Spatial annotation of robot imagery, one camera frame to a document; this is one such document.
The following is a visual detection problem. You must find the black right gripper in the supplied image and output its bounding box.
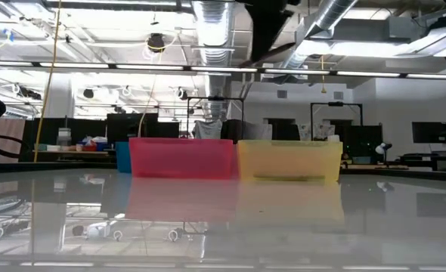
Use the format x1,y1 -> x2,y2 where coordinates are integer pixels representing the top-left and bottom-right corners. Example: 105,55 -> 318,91
241,0 -> 303,64

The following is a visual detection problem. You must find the long ceiling light strip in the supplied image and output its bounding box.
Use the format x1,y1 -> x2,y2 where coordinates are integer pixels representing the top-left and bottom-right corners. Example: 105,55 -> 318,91
0,60 -> 446,81

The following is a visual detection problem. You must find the black ceiling-mounted device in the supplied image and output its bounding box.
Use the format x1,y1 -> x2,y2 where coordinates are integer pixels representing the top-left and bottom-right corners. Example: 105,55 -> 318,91
147,32 -> 166,53

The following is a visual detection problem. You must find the small yellow plastic bin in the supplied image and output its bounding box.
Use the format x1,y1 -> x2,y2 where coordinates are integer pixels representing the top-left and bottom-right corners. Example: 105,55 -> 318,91
237,139 -> 344,183

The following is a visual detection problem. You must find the small pink plastic bin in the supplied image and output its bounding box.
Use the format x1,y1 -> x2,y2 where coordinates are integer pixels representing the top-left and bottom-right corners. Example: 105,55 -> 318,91
128,137 -> 240,180

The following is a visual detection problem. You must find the white desk lamp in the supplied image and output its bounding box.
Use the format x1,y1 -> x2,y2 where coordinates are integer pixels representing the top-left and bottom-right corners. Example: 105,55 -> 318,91
375,141 -> 393,167

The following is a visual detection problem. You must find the black monitor row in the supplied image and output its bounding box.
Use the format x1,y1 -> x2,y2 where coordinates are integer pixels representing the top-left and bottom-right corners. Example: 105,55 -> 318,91
107,113 -> 181,144

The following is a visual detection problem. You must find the black computer monitor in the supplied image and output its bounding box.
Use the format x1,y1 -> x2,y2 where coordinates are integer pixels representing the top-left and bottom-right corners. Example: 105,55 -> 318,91
411,121 -> 446,144

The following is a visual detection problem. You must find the large blue plastic bin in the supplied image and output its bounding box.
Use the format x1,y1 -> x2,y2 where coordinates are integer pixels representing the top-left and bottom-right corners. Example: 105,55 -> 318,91
114,141 -> 132,174

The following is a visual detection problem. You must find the cluttered wooden side table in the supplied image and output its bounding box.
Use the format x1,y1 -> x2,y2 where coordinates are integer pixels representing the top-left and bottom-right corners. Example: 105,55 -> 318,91
33,128 -> 110,158

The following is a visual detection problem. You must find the pink hanging cloth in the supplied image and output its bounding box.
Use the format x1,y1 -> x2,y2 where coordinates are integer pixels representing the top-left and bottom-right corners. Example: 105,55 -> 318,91
0,117 -> 26,163

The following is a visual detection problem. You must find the silver ventilation duct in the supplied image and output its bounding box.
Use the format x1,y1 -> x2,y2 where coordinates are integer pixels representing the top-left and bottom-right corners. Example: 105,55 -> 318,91
191,0 -> 232,122
281,0 -> 360,79

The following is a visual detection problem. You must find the black metal rig frame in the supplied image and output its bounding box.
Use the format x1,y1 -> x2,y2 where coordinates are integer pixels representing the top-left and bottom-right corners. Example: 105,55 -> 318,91
309,100 -> 364,143
186,96 -> 246,139

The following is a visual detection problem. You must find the yellow power cable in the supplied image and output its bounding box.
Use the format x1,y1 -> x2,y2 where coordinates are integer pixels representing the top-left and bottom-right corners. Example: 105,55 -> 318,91
33,0 -> 62,163

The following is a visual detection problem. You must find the black table frame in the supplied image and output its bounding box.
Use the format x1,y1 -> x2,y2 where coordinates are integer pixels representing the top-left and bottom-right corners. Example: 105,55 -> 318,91
0,161 -> 446,182

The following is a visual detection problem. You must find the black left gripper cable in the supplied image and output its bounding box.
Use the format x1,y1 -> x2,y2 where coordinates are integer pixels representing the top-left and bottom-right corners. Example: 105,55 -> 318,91
0,132 -> 31,160

